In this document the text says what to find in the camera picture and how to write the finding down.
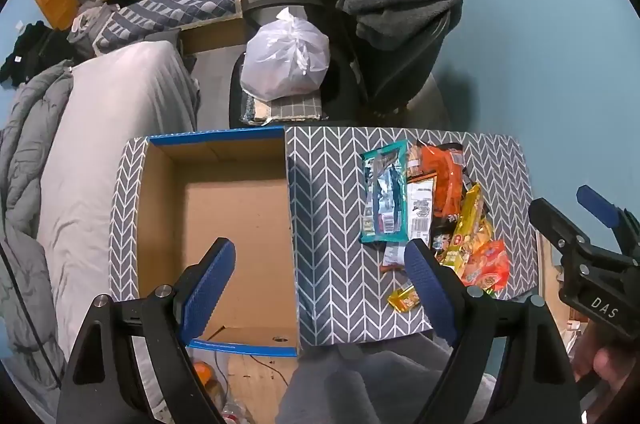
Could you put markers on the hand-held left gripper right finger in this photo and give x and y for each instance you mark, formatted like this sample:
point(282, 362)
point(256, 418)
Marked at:
point(430, 289)

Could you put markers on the orange-red snack packet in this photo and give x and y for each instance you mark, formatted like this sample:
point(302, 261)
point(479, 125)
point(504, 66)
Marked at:
point(485, 266)

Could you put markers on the grey chevron tablecloth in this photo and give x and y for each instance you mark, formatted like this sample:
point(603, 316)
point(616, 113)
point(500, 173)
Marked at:
point(330, 229)

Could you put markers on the cardboard box with blue rim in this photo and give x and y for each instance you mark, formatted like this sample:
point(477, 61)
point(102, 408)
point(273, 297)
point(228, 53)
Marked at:
point(235, 214)

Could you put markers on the orange snack packet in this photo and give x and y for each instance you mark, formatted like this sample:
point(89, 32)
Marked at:
point(445, 184)

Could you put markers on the black office chair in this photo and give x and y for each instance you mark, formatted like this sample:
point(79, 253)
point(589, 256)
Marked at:
point(345, 79)

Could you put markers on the grey duvet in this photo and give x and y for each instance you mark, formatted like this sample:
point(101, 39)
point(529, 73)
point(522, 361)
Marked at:
point(25, 154)

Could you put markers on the small yellow snack packet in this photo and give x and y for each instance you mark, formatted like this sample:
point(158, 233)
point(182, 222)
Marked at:
point(402, 299)

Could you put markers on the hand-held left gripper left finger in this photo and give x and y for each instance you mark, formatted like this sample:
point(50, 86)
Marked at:
point(210, 289)

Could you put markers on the dark cartoon candy packet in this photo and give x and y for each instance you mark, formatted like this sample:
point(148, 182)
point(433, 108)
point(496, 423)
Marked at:
point(442, 236)

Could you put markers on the wooden bed frame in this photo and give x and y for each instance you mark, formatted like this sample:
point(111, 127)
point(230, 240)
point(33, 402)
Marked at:
point(215, 32)

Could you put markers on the person's grey trouser legs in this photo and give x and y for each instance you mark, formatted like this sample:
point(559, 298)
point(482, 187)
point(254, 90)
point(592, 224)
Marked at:
point(325, 384)

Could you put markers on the blue-grey patterned bedding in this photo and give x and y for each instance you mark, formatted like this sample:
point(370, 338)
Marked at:
point(175, 4)

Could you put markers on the white snack packet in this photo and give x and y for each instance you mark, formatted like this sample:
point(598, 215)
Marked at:
point(420, 209)

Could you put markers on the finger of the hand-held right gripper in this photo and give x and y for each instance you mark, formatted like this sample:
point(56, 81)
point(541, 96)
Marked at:
point(550, 221)
point(595, 204)

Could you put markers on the small white red packet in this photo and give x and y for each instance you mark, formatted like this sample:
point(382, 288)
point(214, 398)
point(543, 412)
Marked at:
point(393, 254)

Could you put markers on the grey checked cushion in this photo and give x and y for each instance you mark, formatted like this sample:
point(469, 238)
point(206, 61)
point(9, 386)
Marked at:
point(295, 109)

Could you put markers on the black clothing pile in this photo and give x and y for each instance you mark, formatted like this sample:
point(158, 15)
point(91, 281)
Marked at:
point(30, 49)

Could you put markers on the teal snack packet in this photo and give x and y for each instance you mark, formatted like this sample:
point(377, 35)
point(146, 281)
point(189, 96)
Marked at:
point(382, 194)

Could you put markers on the white plastic bag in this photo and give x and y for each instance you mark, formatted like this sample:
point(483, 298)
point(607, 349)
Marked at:
point(280, 59)

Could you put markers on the orange bottle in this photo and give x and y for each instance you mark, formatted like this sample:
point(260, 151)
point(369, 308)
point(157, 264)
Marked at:
point(205, 374)

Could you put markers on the person's right hand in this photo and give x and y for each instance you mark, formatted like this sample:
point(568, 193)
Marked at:
point(605, 364)

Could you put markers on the long yellow snack packet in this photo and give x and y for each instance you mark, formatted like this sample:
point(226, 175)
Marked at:
point(467, 219)

